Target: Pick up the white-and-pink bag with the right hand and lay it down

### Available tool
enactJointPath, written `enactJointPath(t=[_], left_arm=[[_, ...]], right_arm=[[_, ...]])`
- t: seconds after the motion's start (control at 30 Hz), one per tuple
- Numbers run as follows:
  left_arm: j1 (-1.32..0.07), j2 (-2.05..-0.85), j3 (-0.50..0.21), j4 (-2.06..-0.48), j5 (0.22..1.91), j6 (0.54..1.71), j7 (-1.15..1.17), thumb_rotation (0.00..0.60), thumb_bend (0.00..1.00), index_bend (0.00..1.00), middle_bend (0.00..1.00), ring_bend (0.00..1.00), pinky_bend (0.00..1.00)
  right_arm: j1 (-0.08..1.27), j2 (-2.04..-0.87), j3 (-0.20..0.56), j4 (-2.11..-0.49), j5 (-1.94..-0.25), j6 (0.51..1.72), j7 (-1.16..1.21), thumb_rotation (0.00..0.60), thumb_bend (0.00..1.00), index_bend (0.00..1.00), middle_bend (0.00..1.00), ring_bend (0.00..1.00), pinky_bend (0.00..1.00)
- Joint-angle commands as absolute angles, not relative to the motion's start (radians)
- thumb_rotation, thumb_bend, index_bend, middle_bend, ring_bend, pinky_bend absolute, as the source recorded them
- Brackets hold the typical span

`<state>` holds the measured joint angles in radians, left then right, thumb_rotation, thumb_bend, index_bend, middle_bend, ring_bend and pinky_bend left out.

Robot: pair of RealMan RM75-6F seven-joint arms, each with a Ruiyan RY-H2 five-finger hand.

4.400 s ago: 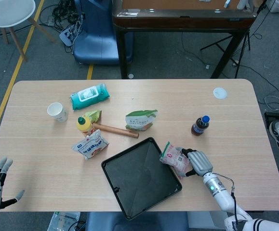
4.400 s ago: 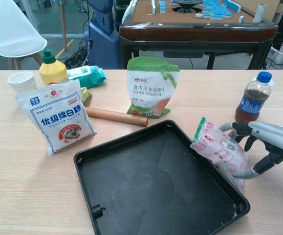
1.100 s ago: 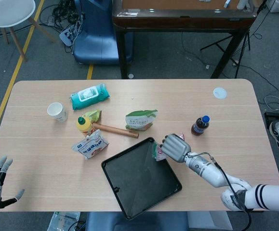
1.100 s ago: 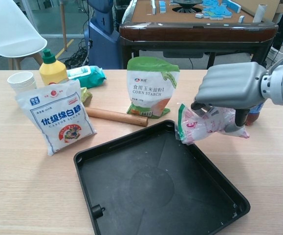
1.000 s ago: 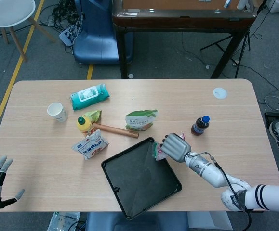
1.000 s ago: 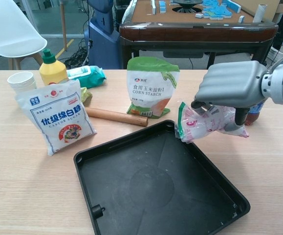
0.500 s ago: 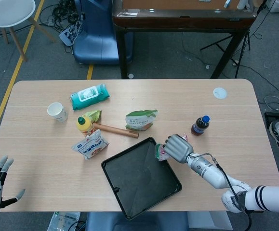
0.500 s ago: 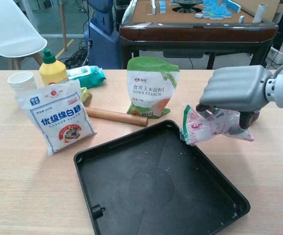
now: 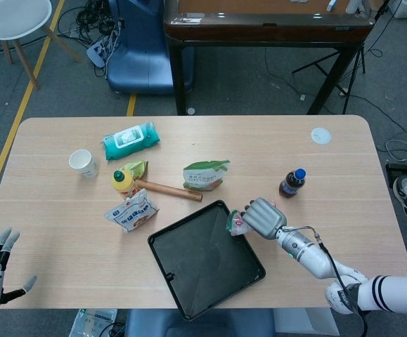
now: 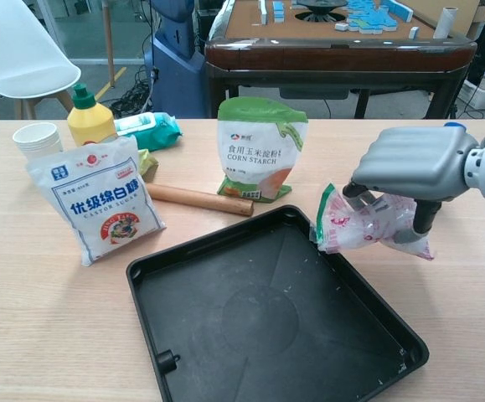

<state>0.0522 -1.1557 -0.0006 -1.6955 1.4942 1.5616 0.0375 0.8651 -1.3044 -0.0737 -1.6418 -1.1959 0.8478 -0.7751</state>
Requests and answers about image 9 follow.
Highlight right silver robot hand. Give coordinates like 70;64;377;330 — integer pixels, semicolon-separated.
242;197;288;240

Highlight small red white packet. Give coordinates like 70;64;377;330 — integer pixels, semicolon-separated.
226;199;278;237

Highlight black baking tray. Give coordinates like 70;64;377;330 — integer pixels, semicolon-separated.
147;199;266;323

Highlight cola bottle blue cap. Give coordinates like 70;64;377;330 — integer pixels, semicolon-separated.
278;168;307;199

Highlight green white corn starch bag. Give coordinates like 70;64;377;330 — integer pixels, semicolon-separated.
183;159;231;192

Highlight wooden rolling pin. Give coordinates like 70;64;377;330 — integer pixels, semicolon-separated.
135;179;204;204

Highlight white round lid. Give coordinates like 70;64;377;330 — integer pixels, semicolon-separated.
310;127;332;145

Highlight clear printed plastic bag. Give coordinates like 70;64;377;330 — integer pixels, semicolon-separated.
70;308;119;337

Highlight white castor sugar bag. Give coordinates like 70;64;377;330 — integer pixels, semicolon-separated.
103;188;160;234

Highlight yellow bottle green cap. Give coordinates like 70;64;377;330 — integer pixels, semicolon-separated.
110;169;139;201

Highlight white paper cup stack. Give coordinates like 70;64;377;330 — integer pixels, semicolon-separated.
68;149;100;179

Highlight teal wet wipes pack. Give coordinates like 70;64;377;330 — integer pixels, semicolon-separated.
101;121;162;162

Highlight black tripod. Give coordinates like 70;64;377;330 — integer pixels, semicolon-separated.
292;0;390;96

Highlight dark wood mahjong table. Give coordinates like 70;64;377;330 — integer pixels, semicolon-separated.
163;0;373;116

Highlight blue machine base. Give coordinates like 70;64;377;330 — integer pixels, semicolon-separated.
106;0;194;95

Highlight white power strip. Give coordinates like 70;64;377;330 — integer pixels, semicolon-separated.
86;33;119;67

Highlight white chair wooden legs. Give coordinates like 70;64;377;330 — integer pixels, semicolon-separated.
0;0;83;91

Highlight black floor cable tangle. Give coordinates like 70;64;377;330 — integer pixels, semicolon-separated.
57;0;123;77

